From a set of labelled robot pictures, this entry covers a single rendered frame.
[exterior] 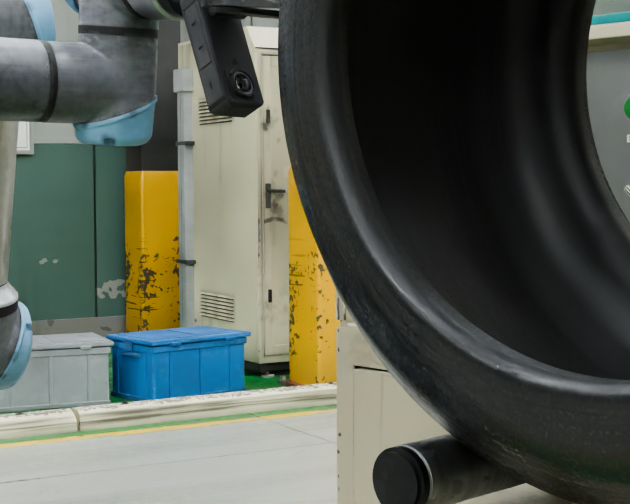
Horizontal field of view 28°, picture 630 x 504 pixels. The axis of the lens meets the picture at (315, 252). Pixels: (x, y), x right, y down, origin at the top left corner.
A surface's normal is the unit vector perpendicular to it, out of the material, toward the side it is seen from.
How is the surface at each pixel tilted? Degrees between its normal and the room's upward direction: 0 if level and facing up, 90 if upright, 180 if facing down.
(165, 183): 90
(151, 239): 90
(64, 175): 90
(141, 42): 97
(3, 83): 101
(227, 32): 67
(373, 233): 52
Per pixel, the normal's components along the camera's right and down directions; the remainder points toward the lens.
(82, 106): 0.44, 0.64
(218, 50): 0.65, -0.36
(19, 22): 0.54, 0.20
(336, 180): -0.82, 0.11
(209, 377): 0.66, 0.04
